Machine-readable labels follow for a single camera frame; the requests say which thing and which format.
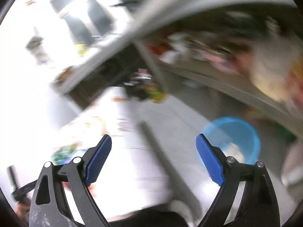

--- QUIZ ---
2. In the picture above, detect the pale pink plastic bag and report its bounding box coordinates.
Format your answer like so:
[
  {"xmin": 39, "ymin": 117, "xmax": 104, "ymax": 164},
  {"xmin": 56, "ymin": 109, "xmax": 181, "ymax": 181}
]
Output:
[{"xmin": 280, "ymin": 139, "xmax": 303, "ymax": 187}]

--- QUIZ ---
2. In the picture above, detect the grey concrete counter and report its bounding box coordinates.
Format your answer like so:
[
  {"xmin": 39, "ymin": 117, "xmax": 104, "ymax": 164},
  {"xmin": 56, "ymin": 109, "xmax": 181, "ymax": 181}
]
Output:
[{"xmin": 51, "ymin": 0, "xmax": 297, "ymax": 95}]

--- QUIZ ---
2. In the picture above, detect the yellow green detergent bottle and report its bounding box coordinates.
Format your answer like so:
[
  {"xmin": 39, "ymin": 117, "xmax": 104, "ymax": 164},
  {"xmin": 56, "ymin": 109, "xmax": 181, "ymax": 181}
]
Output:
[{"xmin": 75, "ymin": 43, "xmax": 88, "ymax": 57}]

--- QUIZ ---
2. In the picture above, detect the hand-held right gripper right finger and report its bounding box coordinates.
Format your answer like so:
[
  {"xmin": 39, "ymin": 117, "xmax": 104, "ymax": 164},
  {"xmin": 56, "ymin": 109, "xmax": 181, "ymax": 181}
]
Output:
[{"xmin": 196, "ymin": 134, "xmax": 281, "ymax": 227}]

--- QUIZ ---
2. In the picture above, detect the floral tablecloth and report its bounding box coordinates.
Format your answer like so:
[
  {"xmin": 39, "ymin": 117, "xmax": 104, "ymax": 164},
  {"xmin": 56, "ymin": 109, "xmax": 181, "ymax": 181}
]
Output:
[{"xmin": 51, "ymin": 86, "xmax": 180, "ymax": 220}]

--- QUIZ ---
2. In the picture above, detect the blue plastic basket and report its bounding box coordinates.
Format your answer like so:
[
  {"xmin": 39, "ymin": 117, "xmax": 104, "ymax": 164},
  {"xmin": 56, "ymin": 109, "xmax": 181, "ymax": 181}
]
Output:
[{"xmin": 202, "ymin": 117, "xmax": 261, "ymax": 167}]

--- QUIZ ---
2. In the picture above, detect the yellow cooking oil bottle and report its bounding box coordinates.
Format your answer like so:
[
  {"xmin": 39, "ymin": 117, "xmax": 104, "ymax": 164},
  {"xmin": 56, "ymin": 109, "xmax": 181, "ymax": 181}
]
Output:
[{"xmin": 144, "ymin": 83, "xmax": 167, "ymax": 103}]

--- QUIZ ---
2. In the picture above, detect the copper basin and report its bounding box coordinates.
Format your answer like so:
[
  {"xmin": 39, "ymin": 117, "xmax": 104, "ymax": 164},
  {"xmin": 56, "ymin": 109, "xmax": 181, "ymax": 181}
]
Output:
[{"xmin": 58, "ymin": 67, "xmax": 75, "ymax": 82}]

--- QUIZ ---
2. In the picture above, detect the plastic bag with yellow contents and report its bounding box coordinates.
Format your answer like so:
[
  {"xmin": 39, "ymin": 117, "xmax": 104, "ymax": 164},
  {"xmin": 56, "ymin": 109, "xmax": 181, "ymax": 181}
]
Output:
[{"xmin": 248, "ymin": 43, "xmax": 303, "ymax": 102}]

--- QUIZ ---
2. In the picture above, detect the perforated lower shelf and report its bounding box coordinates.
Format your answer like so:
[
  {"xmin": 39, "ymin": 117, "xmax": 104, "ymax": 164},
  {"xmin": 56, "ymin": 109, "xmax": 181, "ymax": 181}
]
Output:
[{"xmin": 159, "ymin": 61, "xmax": 299, "ymax": 135}]

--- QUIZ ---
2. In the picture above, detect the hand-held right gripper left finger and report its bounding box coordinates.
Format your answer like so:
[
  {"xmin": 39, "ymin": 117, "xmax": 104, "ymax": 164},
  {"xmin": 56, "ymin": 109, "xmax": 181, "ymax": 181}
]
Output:
[{"xmin": 29, "ymin": 134, "xmax": 112, "ymax": 227}]

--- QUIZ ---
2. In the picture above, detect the hanging clear plastic bag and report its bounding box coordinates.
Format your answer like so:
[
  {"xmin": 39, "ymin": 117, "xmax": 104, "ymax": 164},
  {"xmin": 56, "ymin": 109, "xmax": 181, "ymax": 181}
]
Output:
[{"xmin": 26, "ymin": 35, "xmax": 51, "ymax": 65}]

